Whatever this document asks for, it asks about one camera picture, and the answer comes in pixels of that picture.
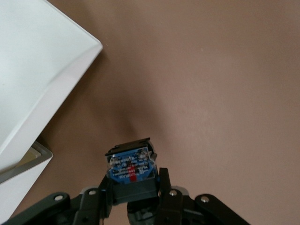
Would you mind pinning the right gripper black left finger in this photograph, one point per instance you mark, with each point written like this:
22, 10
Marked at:
89, 206

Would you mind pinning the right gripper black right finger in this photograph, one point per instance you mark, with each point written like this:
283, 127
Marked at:
173, 206

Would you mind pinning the white drawer cabinet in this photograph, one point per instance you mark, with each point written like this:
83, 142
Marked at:
21, 192

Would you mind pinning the green push button blue block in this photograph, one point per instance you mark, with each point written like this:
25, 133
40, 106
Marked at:
131, 168

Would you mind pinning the white drawer with sloped lip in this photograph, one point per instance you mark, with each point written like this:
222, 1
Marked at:
35, 58

